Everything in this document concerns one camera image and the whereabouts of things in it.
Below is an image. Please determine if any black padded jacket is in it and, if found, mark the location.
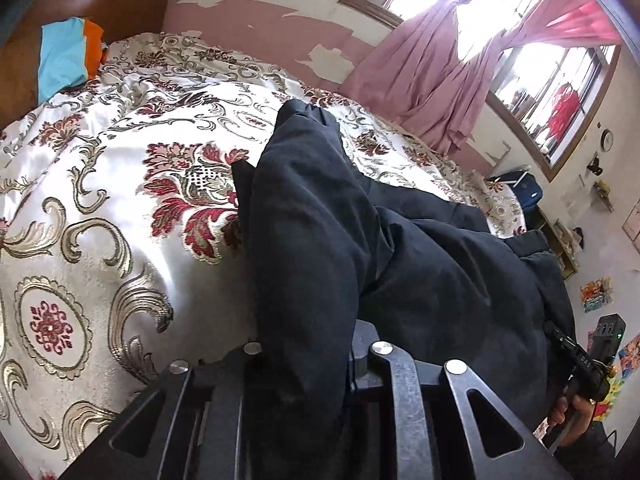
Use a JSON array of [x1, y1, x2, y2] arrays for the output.
[[232, 100, 575, 479]]

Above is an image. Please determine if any person's right hand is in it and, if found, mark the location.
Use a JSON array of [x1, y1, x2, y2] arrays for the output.
[[547, 394, 596, 446]]

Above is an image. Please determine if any black device green light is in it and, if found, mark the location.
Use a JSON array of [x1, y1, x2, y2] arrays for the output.
[[587, 313, 626, 365]]

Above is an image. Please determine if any colourful floor mat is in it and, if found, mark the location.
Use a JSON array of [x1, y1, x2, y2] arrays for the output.
[[580, 276, 639, 422]]

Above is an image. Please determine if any wooden side shelf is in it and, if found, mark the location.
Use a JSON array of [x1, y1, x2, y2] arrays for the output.
[[533, 207, 579, 281]]

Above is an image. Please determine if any blue chair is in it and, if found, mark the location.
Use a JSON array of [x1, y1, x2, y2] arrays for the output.
[[490, 170, 544, 212]]

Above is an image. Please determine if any floral white red bedspread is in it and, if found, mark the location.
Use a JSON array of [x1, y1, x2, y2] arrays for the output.
[[1, 33, 525, 479]]

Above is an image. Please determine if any red garment outside window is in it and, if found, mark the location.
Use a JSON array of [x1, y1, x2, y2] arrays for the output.
[[546, 82, 580, 141]]

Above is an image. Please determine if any brown framed window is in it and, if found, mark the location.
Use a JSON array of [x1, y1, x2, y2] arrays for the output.
[[340, 0, 622, 156]]

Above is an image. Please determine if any pink left curtain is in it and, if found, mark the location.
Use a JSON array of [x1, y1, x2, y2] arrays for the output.
[[340, 0, 472, 122]]

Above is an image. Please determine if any pink curtain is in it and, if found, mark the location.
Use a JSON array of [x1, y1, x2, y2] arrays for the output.
[[340, 0, 472, 122], [398, 0, 622, 155]]

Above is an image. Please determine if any pink right curtain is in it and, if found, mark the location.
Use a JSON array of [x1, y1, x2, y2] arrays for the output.
[[398, 0, 622, 155]]

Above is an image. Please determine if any orange brown blue striped pillow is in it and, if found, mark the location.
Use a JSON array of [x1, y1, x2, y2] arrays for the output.
[[37, 16, 104, 105]]

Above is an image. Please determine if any brown wooden headboard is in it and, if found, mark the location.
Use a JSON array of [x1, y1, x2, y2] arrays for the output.
[[1, 0, 168, 127]]

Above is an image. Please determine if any round wall clock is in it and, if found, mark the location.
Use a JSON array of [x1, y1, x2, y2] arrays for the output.
[[600, 129, 614, 153]]

